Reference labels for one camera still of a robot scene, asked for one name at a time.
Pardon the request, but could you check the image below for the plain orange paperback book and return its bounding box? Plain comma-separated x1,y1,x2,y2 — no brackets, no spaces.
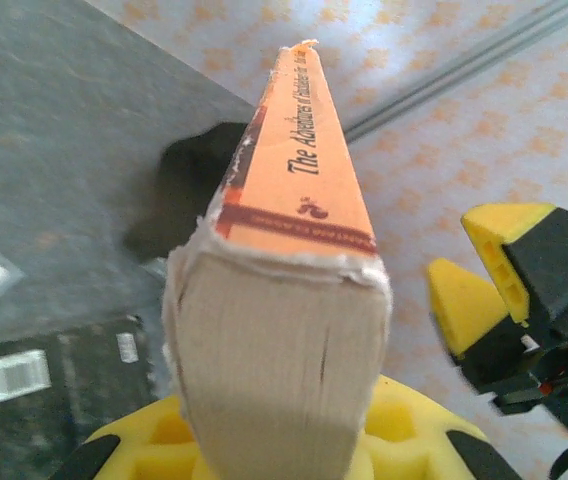
161,38,393,480

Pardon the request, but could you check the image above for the black backpack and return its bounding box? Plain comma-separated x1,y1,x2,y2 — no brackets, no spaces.
123,122,250,261

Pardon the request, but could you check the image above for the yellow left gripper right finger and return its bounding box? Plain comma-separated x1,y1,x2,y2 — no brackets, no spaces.
351,375,523,480

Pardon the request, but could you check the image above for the aluminium frame corner post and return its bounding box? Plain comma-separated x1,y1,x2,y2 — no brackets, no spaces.
343,0,568,144

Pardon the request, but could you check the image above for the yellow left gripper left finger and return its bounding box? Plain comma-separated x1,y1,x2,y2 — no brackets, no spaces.
48,393,205,480

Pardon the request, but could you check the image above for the black paperback book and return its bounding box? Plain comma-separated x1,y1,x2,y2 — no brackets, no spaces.
0,314,165,480

